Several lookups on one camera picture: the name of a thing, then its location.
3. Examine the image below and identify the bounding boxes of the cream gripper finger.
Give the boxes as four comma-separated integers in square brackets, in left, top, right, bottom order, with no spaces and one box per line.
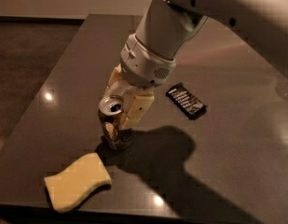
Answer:
[120,87,155,130]
[104,64,131,97]

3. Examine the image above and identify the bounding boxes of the orange soda can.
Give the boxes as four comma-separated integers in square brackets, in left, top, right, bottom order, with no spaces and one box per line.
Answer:
[98,95,132,150]

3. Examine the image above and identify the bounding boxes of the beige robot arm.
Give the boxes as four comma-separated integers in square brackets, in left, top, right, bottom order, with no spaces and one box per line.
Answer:
[105,0,288,130]

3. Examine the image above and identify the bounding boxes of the yellow wavy sponge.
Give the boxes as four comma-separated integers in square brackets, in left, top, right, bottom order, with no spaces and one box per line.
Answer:
[44,153,112,213]

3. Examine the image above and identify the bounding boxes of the black snack bar wrapper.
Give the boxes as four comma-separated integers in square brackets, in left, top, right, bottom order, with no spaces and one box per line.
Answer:
[166,82,207,120]

